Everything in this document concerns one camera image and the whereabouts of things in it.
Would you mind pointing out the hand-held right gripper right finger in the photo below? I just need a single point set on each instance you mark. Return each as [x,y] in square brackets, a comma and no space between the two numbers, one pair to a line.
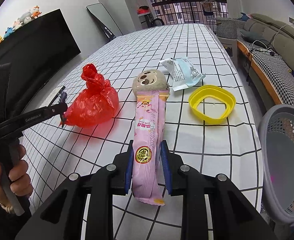
[165,165]

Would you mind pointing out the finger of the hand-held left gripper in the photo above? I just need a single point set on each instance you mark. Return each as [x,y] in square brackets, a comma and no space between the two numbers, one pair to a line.
[37,116]

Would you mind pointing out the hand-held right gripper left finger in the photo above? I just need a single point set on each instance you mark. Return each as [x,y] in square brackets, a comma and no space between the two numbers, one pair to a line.
[129,170]

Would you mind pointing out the grey bow hair clip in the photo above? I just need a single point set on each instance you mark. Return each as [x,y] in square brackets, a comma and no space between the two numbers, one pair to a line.
[63,96]

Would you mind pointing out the pink snack packet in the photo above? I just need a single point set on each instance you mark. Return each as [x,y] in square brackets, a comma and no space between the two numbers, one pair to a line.
[147,135]

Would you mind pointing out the grey plastic basket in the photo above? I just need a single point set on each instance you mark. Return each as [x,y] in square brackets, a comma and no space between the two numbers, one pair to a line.
[286,142]

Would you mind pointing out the person's left forearm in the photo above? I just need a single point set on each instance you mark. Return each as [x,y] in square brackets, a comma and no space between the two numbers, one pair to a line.
[2,226]

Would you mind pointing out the person's left hand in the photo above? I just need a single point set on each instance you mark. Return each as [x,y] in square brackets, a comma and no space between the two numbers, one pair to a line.
[20,177]

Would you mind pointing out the red plastic bag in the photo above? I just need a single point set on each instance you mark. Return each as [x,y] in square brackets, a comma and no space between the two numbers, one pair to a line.
[94,105]

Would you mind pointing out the black television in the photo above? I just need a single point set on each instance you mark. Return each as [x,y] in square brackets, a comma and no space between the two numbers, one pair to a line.
[37,45]

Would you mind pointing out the beige sloth plush toy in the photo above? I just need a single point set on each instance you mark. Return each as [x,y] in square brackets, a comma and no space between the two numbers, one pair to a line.
[149,82]

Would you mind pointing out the face mask packet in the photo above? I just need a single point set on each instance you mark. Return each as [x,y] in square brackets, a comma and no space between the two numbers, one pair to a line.
[184,75]

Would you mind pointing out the row of small plush toys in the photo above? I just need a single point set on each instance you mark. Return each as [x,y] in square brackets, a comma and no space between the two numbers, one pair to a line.
[24,17]

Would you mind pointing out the leaning mirror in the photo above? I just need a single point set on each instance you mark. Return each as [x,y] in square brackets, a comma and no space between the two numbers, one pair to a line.
[104,17]

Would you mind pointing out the checked tablecloth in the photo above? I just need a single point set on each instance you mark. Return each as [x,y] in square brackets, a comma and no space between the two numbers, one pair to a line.
[174,42]

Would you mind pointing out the houndstooth sofa cover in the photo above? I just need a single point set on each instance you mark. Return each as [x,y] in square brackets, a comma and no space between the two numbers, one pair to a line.
[274,67]

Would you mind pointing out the red cloth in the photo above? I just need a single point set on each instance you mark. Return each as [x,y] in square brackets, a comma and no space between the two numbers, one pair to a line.
[143,10]

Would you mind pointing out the black window grille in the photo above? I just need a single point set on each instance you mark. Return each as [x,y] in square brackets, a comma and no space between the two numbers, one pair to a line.
[186,7]

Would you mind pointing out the garment on hanger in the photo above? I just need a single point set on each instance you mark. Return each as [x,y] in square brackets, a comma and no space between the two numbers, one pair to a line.
[208,7]

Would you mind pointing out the green sofa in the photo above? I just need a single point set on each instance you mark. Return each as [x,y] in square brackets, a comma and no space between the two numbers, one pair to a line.
[269,30]

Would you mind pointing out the wall socket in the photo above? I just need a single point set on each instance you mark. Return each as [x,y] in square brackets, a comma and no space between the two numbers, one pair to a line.
[293,21]

